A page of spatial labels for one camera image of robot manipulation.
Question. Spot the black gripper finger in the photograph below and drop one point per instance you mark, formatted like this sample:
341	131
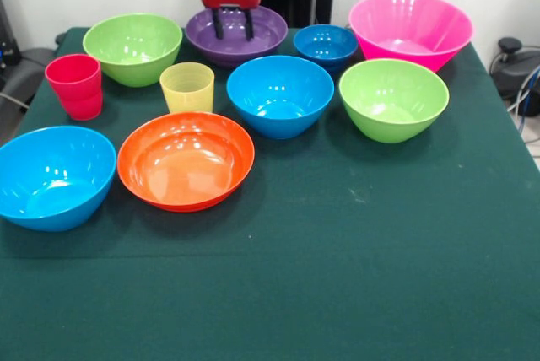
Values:
249	23
217	23

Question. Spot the purple plastic bowl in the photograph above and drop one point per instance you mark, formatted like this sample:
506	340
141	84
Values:
266	40

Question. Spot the light blue plastic bowl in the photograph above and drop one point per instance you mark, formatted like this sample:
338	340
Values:
55	177
279	95

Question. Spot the yellow plastic cup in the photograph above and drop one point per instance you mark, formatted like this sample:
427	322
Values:
187	89

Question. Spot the small dark blue bowl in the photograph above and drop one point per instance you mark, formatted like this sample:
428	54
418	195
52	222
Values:
325	46

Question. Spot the green plastic bowl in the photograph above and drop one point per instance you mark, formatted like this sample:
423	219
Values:
394	99
133	49

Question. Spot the orange plastic bowl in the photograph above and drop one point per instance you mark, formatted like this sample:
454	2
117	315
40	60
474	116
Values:
185	167

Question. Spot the red plastic cup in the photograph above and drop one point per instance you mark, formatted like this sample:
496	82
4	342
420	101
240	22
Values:
76	87

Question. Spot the large magenta plastic bowl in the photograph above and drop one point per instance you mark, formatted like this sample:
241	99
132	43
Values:
411	28

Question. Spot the black equipment case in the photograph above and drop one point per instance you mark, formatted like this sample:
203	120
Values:
8	40

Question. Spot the dark green tablecloth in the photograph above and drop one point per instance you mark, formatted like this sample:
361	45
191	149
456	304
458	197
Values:
295	272

